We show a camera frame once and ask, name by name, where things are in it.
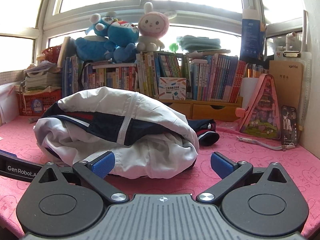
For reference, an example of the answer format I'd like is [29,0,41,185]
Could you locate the pink toy house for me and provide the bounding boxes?
[236,74,281,140]

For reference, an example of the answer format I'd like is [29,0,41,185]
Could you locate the tall blue box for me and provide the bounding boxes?
[239,6,267,61]

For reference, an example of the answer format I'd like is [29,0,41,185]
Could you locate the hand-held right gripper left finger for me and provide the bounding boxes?
[31,151,129,203]

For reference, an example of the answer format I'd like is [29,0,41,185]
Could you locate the brown clipboard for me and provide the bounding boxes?
[269,51,304,128]

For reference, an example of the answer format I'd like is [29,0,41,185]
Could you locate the blue plush with white eyes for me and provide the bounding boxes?
[85,12,118,37]

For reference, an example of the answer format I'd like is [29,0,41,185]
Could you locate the pink rabbit print mat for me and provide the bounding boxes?
[0,115,320,240]

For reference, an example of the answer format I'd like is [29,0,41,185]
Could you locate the grey lanyard cord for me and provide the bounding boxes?
[236,135,295,152]

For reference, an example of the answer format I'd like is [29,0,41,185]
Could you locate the blue cat plush toy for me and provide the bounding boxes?
[105,17,140,63]

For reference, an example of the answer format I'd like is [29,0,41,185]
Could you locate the pink rabbit plush toy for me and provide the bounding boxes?
[136,2,178,52]

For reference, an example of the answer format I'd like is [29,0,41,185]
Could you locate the wooden drawer organizer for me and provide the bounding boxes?
[160,96,243,122]

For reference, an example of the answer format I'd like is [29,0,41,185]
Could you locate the small red plastic basket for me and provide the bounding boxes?
[41,45,63,63]

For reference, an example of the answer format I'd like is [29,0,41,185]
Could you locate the stack of green cloths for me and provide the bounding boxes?
[176,35,222,52]

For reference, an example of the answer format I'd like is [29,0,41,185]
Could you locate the black bag strap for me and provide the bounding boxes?
[78,61,91,91]

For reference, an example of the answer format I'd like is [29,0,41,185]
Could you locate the black smartphone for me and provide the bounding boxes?
[280,106,299,146]

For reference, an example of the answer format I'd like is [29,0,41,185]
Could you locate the row of upright books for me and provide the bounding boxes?
[61,50,247,103]

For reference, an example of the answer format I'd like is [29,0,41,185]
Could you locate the navy garment with red stripe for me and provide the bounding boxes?
[187,119,220,147]

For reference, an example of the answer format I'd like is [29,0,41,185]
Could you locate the blue whale plush toy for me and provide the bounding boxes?
[75,35,117,61]

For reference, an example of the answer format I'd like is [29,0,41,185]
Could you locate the beige board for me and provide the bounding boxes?
[57,37,73,68]

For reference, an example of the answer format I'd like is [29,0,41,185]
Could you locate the white pipe fitting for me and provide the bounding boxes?
[276,31,304,54]

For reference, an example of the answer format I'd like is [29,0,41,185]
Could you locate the stack of paper booklets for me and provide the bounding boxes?
[24,61,63,93]

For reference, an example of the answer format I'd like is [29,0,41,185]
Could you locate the white window frame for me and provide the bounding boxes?
[0,0,320,73]

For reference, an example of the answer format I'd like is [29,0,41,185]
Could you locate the white printer box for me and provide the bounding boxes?
[158,77,187,99]

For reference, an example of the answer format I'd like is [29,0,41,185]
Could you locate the white and navy jacket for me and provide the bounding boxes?
[34,86,200,180]

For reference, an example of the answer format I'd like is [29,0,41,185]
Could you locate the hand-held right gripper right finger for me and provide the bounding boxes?
[196,152,294,203]

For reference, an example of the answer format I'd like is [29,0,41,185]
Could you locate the red plastic crate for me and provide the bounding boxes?
[16,90,62,117]

